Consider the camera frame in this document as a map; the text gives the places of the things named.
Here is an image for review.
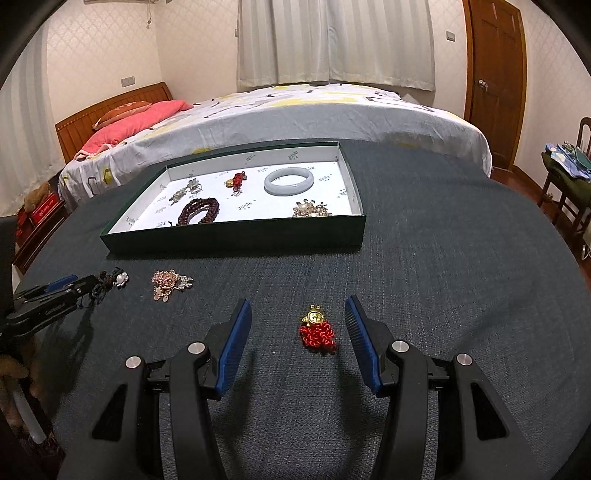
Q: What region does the sheer side curtain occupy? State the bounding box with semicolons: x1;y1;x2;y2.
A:
0;37;71;217

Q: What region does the pile of clothes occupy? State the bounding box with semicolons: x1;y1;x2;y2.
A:
541;141;591;195

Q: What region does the dark grey tablecloth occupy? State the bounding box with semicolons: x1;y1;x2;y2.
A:
18;138;591;480

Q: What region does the black bead pearl ornament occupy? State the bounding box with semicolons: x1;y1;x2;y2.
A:
91;269;130;297

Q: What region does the red box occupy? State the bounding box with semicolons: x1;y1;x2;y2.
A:
28;192;61;225

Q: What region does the dark red bead bracelet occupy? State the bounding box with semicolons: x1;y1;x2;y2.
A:
177;197;221;227

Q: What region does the brown red cushion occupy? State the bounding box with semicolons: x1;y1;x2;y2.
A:
91;100;153;131

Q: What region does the pearl and rhinestone brooch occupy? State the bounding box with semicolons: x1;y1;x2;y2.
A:
291;198;334;218

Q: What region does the brown teddy bear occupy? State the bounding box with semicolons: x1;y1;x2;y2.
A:
23;181;51;213

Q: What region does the brown wooden door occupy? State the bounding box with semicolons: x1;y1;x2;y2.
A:
462;0;528;172

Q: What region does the pink pillow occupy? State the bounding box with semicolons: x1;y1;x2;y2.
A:
76;100;194;160

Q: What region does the wooden chair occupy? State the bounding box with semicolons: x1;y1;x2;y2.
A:
537;117;591;228

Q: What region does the wooden nightstand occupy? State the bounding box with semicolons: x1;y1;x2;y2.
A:
13;202;71;276

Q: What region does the wooden headboard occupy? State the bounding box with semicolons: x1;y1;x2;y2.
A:
55;82;174;163

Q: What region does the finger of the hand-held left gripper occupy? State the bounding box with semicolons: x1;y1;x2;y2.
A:
8;275;102;334
15;275;79;304

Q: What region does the white jade bangle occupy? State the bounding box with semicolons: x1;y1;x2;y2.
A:
263;168;316;198

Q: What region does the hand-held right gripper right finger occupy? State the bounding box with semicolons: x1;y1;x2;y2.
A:
344;295;543;480

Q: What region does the green shallow box white lining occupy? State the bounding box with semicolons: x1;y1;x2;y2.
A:
100;141;368;256

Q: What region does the silver rhinestone brooch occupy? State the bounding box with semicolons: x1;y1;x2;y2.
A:
168;177;204;205

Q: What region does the red knot gold charm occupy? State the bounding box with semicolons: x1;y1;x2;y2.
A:
298;302;338;356

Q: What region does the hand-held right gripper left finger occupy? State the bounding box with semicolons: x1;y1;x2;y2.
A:
55;299;254;480

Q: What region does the pink rhinestone brooch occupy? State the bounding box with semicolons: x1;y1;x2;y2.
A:
151;270;195;304

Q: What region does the bed with patterned sheet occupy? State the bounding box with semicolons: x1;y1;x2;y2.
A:
60;82;493;217

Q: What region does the white window curtain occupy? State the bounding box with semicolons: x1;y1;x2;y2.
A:
236;0;437;92

